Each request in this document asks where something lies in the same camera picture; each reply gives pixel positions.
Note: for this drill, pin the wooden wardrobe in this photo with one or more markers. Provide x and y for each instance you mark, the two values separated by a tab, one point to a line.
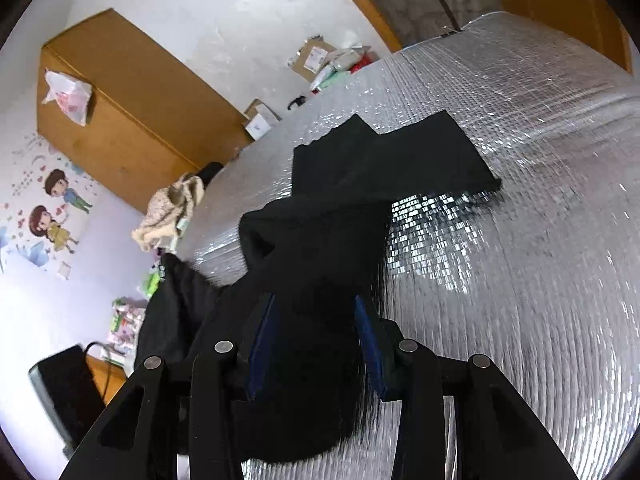
135	110

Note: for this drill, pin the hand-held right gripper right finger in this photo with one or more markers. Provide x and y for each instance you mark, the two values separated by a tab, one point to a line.
370	350

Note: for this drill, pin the small black object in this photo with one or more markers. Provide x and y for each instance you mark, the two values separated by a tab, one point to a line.
296	102

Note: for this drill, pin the pile of plastic bags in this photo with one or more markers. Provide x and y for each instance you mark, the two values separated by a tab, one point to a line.
342	65

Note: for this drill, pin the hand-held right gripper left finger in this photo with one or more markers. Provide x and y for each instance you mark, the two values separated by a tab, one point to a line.
260	350

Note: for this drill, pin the beige floral blanket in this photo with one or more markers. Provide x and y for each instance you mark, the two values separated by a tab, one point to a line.
167	210

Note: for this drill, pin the labelled cardboard box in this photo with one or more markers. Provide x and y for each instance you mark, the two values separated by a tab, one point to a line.
312	57

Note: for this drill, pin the wooden door frame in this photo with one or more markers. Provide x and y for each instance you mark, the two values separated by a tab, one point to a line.
365	5

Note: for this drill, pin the small white box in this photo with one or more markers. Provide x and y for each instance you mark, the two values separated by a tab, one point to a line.
260	122

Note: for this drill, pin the black garment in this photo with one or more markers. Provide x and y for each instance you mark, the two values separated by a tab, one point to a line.
320	240

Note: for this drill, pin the wooden door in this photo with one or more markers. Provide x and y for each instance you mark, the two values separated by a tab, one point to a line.
560	0

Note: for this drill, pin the cartoon wall poster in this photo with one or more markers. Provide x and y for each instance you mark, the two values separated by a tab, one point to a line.
45	210

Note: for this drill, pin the green packet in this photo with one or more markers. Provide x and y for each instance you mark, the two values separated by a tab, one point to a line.
155	280

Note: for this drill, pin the pink white plastic bag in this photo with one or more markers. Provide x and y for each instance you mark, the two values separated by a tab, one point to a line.
70	97

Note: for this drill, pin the heap of colourful packets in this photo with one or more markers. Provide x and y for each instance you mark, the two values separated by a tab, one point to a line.
125	327

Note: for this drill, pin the dark flat device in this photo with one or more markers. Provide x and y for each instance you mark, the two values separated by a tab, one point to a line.
65	390

